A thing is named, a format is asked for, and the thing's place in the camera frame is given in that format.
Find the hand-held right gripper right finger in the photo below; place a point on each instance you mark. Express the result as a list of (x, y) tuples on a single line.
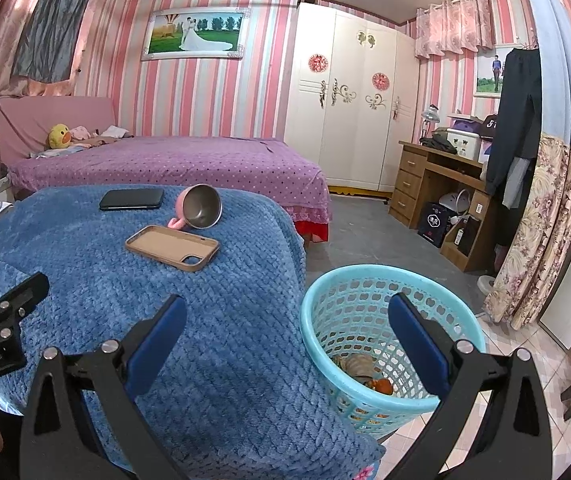
[(418, 347)]

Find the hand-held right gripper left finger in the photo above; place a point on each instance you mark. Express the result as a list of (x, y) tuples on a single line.
[(158, 344)]

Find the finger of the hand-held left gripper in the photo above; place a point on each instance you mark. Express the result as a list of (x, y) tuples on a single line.
[(25, 292)]

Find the orange plastic lid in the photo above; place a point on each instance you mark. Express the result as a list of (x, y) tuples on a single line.
[(383, 386)]

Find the light blue plastic basket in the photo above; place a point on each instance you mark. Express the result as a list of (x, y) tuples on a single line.
[(315, 330)]

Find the blue fleece blanket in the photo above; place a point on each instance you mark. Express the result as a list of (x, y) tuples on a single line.
[(240, 360)]

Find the white standing fan base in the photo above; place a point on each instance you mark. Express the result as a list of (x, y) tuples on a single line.
[(487, 287)]

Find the tan phone case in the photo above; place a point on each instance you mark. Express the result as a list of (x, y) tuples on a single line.
[(165, 245)]

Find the black bottle box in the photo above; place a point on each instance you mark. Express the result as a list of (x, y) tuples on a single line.
[(469, 236)]

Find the dark box with round emblem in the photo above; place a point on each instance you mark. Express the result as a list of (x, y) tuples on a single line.
[(434, 225)]

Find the black smartphone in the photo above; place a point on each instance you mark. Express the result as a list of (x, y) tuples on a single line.
[(131, 199)]

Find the pink steel-lined mug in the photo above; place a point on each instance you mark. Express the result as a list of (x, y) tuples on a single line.
[(200, 207)]

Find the yellow duck plush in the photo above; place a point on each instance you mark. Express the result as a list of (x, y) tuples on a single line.
[(59, 136)]

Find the cardboard box with label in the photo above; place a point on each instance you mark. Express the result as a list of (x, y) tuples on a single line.
[(478, 206)]

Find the pink headboard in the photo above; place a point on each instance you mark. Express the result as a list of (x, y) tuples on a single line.
[(30, 120)]

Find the red bed skirt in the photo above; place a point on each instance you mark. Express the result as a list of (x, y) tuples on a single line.
[(313, 230)]

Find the pink plush toy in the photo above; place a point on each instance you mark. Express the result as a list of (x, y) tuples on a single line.
[(79, 133)]

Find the wooden desk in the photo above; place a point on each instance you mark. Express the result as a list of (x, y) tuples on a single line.
[(410, 180)]

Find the purple dotted bed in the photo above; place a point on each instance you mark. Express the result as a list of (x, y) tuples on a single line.
[(190, 165)]

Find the floral curtain with blue top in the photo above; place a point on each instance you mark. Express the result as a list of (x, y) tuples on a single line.
[(550, 210)]

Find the grey hanging garment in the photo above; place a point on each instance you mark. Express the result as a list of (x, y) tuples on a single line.
[(518, 182)]

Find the pink satin curtain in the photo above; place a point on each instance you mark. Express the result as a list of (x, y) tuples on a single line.
[(0, 60)]

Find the white storage box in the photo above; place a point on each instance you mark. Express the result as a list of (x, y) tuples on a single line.
[(464, 144)]

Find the cream wardrobe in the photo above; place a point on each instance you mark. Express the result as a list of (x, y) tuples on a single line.
[(355, 135)]

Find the desk lamp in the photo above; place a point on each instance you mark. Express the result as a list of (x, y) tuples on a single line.
[(430, 119)]

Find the purple box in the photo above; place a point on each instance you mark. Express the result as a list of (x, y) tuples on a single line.
[(465, 122)]

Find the black cap with white print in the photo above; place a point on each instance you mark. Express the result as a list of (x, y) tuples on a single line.
[(489, 127)]

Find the grey window curtain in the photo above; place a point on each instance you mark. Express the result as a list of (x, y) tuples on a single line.
[(50, 25)]

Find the dark hanging jacket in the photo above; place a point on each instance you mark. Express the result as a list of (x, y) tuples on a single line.
[(515, 110)]

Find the red round paper decal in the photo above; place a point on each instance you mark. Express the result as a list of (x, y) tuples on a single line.
[(318, 63), (380, 81)]

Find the framed couple photo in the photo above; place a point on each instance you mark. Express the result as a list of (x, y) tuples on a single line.
[(489, 71)]

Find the framed wedding poster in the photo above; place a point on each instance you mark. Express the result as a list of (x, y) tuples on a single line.
[(195, 35)]

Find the pink curtain valance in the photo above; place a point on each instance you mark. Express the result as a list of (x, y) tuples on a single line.
[(453, 25)]

